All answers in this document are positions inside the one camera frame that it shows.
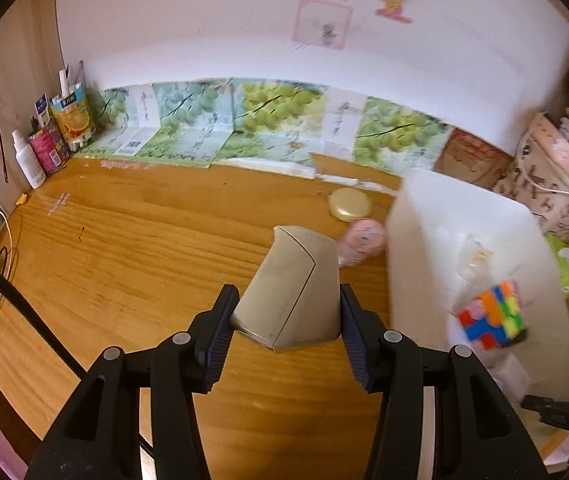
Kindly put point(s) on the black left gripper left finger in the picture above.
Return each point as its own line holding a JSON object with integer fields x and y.
{"x": 97, "y": 433}

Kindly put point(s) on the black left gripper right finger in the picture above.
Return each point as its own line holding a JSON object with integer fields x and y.
{"x": 477, "y": 434}

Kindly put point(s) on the colourful puzzle cube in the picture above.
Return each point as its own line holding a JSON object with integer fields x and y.
{"x": 493, "y": 319}

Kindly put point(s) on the small clear plastic case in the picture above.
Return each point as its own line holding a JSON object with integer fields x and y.
{"x": 474, "y": 262}

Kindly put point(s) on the beige charger plug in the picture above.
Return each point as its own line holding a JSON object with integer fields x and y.
{"x": 293, "y": 299}

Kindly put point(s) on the green tissue pack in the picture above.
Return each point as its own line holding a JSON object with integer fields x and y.
{"x": 561, "y": 255}

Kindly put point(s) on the white plastic storage bin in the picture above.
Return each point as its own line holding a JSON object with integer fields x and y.
{"x": 448, "y": 241}

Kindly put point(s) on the pink correction tape dispenser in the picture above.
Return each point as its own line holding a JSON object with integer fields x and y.
{"x": 365, "y": 238}

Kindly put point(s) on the beige letter print bag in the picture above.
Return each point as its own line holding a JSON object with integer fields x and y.
{"x": 535, "y": 181}

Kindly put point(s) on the round beige compact case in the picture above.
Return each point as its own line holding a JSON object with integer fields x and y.
{"x": 349, "y": 204}

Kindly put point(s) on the brown cardboard panel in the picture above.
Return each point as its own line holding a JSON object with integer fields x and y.
{"x": 468, "y": 158}

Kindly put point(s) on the white small bottle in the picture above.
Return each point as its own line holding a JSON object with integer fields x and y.
{"x": 28, "y": 161}

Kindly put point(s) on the pink snack can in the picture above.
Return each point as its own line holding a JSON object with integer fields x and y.
{"x": 49, "y": 147}

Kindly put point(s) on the pink oval box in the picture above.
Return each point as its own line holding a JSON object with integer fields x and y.
{"x": 549, "y": 138}

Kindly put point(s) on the grape print paper backdrop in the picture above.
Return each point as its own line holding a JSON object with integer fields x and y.
{"x": 263, "y": 123}

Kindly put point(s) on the pink square wall sticker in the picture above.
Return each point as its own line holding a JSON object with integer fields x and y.
{"x": 322, "y": 23}

